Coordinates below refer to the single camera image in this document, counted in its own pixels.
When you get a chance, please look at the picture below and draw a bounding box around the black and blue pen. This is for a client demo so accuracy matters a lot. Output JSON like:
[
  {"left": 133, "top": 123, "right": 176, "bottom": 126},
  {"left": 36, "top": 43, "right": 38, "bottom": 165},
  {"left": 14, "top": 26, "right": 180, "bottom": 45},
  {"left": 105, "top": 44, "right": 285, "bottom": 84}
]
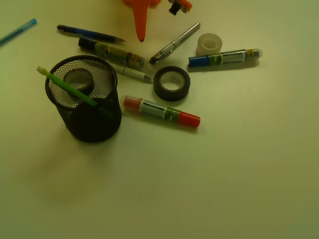
[{"left": 57, "top": 25, "right": 126, "bottom": 42}]

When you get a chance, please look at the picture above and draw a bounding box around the black tape roll white core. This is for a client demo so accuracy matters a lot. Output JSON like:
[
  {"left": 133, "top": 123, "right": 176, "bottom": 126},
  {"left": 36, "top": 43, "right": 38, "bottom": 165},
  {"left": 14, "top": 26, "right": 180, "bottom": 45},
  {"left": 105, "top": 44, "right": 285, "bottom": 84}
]
[{"left": 154, "top": 66, "right": 190, "bottom": 102}]

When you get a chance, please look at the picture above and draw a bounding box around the green mechanical pencil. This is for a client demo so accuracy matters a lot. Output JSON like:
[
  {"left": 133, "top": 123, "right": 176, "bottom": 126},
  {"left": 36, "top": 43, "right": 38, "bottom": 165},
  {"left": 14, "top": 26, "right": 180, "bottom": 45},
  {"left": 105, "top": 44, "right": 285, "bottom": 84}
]
[{"left": 36, "top": 66, "right": 114, "bottom": 118}]

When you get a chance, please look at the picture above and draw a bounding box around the blue marker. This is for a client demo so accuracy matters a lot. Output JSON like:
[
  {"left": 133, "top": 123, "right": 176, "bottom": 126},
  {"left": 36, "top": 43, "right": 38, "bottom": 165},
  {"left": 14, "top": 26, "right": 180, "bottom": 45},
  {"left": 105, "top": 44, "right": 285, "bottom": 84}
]
[{"left": 188, "top": 49, "right": 263, "bottom": 67}]

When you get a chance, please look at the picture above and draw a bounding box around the black mesh pen holder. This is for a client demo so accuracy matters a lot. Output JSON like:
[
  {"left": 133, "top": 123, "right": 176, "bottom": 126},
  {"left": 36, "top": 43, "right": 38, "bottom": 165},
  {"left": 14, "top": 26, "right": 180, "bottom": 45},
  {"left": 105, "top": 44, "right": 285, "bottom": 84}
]
[{"left": 45, "top": 55, "right": 122, "bottom": 143}]

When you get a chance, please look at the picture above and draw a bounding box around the clear tape roll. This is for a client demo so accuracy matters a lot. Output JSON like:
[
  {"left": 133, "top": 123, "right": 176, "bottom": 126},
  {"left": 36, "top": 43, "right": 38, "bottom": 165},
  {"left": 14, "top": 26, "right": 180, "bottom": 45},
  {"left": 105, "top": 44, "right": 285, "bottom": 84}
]
[{"left": 196, "top": 33, "right": 222, "bottom": 56}]

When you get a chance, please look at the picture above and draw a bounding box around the light blue pen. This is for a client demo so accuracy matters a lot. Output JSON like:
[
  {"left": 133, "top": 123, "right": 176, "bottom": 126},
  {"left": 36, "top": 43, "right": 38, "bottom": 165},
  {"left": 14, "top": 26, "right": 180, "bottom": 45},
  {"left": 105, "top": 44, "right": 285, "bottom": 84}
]
[{"left": 0, "top": 18, "right": 37, "bottom": 46}]

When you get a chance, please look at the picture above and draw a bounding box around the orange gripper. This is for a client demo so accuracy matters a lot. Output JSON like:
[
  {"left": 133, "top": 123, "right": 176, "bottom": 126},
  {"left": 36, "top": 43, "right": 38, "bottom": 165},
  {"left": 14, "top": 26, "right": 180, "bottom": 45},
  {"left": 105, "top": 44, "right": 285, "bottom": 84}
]
[{"left": 123, "top": 0, "right": 192, "bottom": 42}]

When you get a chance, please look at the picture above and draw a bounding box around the red marker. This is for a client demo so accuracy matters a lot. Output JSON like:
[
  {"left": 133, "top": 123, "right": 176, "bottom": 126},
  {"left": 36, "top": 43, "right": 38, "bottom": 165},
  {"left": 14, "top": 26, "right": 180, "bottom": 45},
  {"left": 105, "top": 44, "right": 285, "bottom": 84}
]
[{"left": 120, "top": 96, "right": 201, "bottom": 127}]

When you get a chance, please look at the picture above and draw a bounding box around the silver pen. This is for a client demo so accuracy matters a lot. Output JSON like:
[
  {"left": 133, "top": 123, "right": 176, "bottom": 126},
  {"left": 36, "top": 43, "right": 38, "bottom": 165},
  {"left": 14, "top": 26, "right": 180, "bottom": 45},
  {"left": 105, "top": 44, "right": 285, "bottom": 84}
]
[{"left": 149, "top": 22, "right": 201, "bottom": 64}]

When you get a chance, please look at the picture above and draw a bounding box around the white pen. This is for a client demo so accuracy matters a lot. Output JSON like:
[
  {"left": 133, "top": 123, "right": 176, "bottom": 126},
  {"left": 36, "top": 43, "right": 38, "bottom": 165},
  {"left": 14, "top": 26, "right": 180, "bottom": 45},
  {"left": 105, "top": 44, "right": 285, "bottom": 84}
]
[{"left": 109, "top": 62, "right": 154, "bottom": 84}]

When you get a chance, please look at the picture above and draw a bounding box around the black cap marker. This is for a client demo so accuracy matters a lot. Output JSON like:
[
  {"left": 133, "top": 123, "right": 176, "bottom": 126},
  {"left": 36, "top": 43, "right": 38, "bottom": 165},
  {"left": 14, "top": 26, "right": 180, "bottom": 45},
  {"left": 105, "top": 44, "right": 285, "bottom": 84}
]
[{"left": 78, "top": 38, "right": 145, "bottom": 69}]

